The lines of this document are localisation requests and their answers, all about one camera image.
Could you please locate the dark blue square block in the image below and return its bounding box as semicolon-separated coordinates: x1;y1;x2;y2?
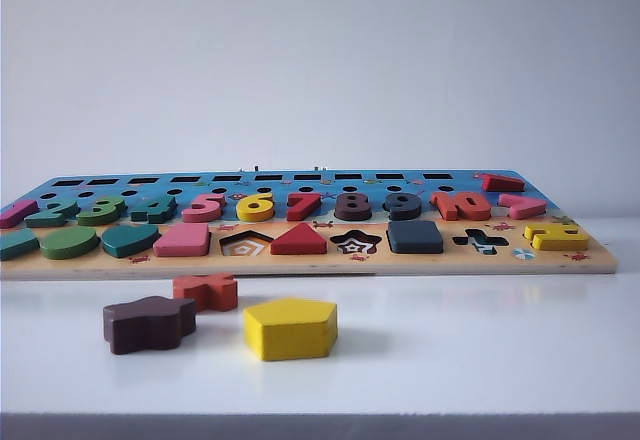
386;219;446;255

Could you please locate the green number three piece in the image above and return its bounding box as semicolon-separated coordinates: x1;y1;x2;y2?
75;194;126;227

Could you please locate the teal number two piece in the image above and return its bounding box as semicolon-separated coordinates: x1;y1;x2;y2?
23;195;80;229

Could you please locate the pink number one piece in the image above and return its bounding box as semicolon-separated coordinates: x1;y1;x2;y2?
0;198;39;230

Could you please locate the teal number four piece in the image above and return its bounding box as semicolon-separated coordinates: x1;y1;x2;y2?
130;193;177;225

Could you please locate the green oval block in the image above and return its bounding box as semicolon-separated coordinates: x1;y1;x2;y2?
38;224;100;261

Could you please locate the pink number five piece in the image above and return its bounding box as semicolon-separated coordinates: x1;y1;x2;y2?
182;192;227;224

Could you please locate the teal rectangle block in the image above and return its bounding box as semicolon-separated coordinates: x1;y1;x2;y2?
0;228;40;262

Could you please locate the teal heart block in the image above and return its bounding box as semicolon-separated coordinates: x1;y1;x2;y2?
101;223;161;259

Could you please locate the pink trapezoid block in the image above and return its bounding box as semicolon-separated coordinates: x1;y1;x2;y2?
152;222;210;258

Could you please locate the yellow number six piece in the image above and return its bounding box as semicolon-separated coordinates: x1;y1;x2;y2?
236;191;275;223

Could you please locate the red number seven piece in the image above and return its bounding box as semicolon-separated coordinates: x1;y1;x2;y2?
286;191;322;223

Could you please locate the orange cross block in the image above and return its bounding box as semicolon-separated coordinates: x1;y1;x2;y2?
172;272;239;313

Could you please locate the red triangle block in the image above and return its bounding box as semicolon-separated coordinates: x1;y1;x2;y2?
269;222;329;256

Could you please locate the brown number eight piece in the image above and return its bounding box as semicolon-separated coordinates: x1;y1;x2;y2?
333;190;374;222

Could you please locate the brown star block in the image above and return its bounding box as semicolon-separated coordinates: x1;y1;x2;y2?
102;295;197;356

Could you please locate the dark blue number nine piece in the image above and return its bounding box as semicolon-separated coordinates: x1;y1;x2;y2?
382;190;424;221

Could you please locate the yellow pentagon block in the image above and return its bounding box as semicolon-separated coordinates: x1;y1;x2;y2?
242;297;339;363

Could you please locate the orange number ten piece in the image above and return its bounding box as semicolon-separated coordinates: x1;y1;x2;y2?
430;190;493;222

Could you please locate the colourful wooden puzzle board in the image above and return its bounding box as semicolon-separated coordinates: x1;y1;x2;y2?
0;168;619;281

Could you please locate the red math symbol piece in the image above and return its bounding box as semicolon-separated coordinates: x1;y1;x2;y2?
480;173;525;194

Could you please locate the pink math symbol piece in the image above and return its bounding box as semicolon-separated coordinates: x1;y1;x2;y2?
498;193;546;220

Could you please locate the yellow math symbol piece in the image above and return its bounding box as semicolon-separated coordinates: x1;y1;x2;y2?
523;222;590;252

